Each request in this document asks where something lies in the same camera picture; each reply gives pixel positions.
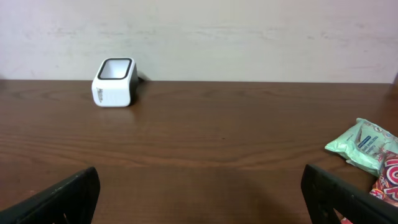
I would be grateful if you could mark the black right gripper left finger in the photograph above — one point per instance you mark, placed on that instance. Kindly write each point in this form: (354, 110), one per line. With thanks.
(72, 200)

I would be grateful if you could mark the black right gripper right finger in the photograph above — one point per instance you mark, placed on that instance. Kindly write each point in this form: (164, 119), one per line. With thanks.
(326, 195)

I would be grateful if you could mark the green snack packet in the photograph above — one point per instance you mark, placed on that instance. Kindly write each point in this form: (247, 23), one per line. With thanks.
(365, 145)

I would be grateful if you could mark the orange candy wrapper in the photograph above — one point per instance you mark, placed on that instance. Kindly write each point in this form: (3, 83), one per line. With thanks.
(385, 188)

